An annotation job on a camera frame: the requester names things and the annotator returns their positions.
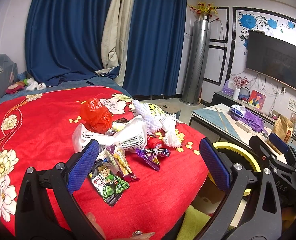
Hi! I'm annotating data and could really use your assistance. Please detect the green pea snack packet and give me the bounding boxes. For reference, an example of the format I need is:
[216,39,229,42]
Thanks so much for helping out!
[88,160,130,206]

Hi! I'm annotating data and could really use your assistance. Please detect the red plastic bag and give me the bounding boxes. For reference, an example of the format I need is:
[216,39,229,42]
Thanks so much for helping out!
[80,98,113,134]

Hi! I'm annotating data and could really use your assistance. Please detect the white printed plastic bag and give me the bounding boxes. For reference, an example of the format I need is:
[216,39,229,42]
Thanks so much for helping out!
[72,118,147,152]

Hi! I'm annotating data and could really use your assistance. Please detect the purple snack wrapper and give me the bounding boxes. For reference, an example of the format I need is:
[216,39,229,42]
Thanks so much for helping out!
[136,148,170,171]

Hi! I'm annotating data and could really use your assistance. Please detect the dark red snack wrapper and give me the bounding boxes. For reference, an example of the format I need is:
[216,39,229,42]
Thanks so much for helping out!
[106,145,139,183]

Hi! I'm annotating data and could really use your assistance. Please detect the yellow rimmed trash bin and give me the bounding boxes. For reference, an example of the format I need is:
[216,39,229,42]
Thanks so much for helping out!
[207,141,262,228]

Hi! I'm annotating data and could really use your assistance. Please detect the left hand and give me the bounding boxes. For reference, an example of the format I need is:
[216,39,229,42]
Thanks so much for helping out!
[86,212,155,239]

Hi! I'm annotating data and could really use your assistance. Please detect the brown paper bag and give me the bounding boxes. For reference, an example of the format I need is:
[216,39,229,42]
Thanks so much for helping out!
[267,115,294,155]

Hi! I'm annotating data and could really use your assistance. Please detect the purple cloth bag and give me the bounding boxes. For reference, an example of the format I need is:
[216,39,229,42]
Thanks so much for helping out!
[230,108,264,132]

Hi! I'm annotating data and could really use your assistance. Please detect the beige power strip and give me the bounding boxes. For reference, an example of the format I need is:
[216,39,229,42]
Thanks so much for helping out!
[236,120,252,133]

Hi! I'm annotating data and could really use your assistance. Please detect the colourful painting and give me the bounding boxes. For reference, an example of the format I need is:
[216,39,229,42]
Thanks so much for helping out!
[247,90,266,110]

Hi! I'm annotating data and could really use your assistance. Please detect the coffee table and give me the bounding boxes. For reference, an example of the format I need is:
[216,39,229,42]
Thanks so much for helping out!
[189,103,266,161]

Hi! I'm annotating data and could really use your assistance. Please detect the tissue pack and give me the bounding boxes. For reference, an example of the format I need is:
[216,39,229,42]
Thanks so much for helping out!
[230,104,247,118]

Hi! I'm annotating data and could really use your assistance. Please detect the round mirror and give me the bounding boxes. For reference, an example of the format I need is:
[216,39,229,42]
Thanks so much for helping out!
[238,86,251,102]

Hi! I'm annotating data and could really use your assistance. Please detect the black tv stand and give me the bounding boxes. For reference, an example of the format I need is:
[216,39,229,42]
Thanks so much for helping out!
[211,92,296,142]

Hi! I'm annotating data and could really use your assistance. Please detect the white vase red flowers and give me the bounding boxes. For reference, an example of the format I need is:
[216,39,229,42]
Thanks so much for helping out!
[233,75,250,100]

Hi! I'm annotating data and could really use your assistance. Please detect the silver tower air conditioner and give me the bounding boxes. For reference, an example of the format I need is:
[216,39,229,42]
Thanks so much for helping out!
[181,16,211,105]

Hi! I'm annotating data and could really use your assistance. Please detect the black curved television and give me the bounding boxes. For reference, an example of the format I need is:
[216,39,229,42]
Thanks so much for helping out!
[246,30,296,90]

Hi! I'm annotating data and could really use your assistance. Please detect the blue sofa cover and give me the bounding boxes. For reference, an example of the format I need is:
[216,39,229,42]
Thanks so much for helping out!
[0,76,132,104]

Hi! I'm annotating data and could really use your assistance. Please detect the plush toy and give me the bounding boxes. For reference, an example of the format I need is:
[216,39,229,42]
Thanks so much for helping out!
[6,77,47,94]

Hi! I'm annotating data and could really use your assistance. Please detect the blue curtain right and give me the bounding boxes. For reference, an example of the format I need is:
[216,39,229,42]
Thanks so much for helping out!
[123,0,187,96]

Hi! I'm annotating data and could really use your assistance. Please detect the blue curtain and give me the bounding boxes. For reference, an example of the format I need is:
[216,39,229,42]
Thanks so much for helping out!
[25,0,119,86]
[123,0,187,96]

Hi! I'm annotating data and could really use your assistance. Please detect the blue curtain left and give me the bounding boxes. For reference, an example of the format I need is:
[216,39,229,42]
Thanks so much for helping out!
[25,0,119,86]

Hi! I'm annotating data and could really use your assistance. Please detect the beige curtain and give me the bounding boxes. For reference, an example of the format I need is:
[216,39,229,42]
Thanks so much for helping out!
[97,0,134,86]

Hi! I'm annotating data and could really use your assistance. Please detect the yellow artificial flowers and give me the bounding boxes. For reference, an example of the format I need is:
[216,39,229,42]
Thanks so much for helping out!
[188,2,218,20]

